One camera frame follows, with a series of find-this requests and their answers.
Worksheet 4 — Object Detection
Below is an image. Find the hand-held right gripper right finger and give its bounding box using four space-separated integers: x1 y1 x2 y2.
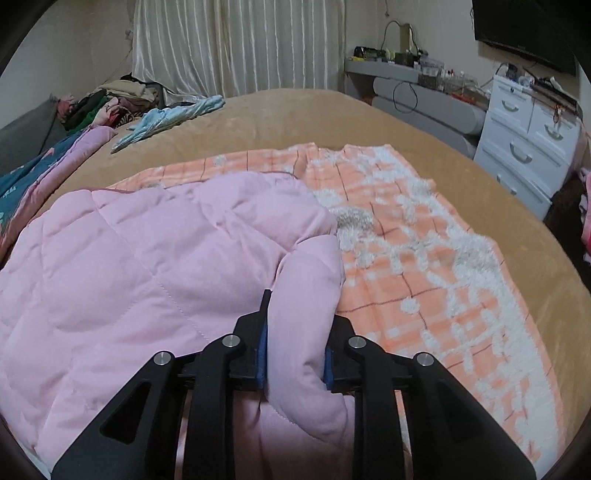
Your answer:
323 316 536 480

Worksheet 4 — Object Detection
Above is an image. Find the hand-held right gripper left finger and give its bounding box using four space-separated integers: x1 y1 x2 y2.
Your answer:
51 290 273 480

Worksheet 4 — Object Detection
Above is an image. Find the pink quilted jacket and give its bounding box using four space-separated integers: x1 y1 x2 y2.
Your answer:
0 172 356 480

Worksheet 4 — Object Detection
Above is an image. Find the pile of clothes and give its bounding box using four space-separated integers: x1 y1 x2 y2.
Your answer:
58 79 162 132

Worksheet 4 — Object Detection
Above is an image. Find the orange checked blanket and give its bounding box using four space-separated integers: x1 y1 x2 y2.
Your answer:
106 143 571 480

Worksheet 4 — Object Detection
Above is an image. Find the tan bed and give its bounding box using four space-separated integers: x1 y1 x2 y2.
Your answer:
0 88 591 480

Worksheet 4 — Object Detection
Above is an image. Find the light blue cloth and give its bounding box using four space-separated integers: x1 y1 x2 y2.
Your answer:
111 95 226 154

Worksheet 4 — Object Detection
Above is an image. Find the cluttered grey side table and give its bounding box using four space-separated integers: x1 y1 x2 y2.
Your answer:
344 60 488 155

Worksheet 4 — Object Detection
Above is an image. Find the teal floral quilt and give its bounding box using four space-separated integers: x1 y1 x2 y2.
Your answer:
0 124 118 264

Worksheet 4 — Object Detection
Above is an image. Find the white drawer cabinet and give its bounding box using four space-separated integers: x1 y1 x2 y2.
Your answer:
473 74 585 221

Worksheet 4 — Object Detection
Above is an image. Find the colourful pink cloth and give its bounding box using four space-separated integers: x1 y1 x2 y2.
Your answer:
578 166 591 265

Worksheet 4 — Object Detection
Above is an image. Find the white pleated curtain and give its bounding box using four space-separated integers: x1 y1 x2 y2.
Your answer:
131 0 347 107

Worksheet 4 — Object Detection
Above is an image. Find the pile of small clutter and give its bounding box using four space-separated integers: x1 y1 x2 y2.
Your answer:
351 21 490 100

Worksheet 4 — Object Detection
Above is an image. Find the grey upholstered furniture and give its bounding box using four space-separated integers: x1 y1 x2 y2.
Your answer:
0 95 68 176

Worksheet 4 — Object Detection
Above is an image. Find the black television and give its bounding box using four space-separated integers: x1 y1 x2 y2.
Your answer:
471 0 578 77

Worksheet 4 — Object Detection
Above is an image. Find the black cable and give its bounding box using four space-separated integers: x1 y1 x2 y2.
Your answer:
392 79 420 114

